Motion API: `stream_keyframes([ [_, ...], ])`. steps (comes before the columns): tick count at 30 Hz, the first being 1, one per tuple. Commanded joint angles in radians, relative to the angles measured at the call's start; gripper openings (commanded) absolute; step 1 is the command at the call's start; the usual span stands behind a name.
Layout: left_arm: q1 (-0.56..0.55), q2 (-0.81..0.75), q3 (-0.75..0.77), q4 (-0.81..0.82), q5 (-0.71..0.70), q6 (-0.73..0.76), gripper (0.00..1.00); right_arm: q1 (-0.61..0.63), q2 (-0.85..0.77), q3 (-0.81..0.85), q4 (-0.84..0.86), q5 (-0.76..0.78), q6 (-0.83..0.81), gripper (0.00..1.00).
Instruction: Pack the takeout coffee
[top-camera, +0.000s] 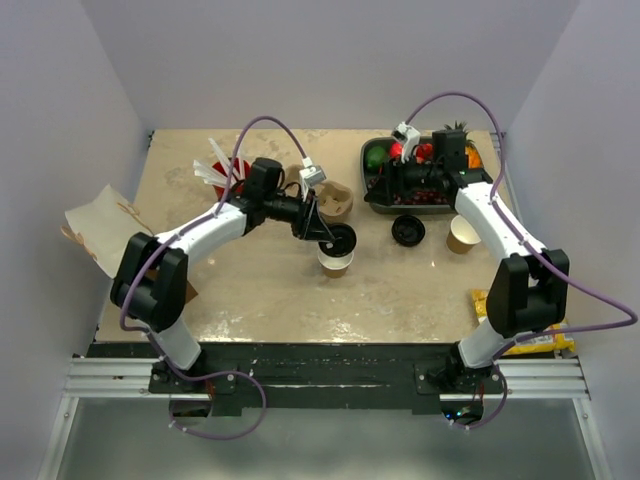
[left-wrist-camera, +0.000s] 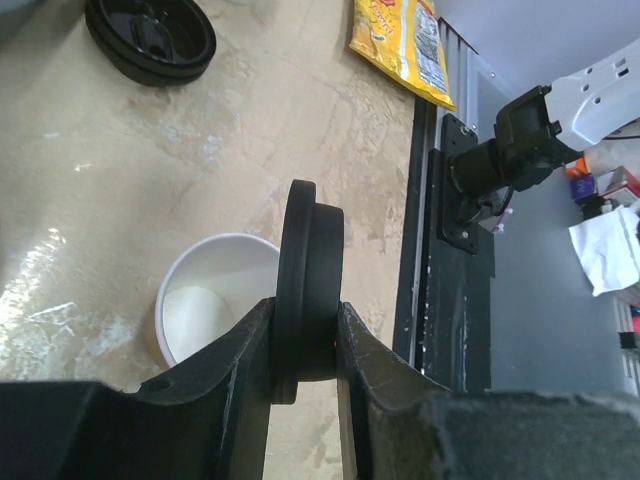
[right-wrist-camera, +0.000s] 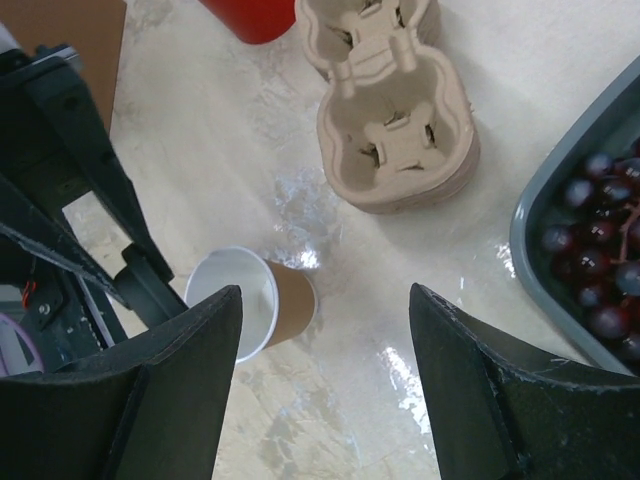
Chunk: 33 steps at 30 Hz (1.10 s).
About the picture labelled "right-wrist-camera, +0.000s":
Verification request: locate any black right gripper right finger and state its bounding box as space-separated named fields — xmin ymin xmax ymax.
xmin=409 ymin=284 xmax=639 ymax=479

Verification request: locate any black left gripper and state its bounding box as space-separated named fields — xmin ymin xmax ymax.
xmin=1 ymin=44 xmax=183 ymax=372

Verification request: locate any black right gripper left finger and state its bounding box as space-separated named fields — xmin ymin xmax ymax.
xmin=1 ymin=285 xmax=243 ymax=479

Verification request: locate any brown paper coffee cup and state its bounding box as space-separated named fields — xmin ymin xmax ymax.
xmin=184 ymin=246 xmax=318 ymax=364

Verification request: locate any brown paper bag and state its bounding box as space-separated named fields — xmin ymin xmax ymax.
xmin=1 ymin=1 xmax=126 ymax=141

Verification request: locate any bunch of dark red grapes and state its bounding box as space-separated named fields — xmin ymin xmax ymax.
xmin=539 ymin=141 xmax=639 ymax=371

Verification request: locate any red straw holder cup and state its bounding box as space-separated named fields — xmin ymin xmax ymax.
xmin=200 ymin=0 xmax=295 ymax=45

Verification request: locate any grey fruit tray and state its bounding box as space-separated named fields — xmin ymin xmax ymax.
xmin=509 ymin=59 xmax=639 ymax=376

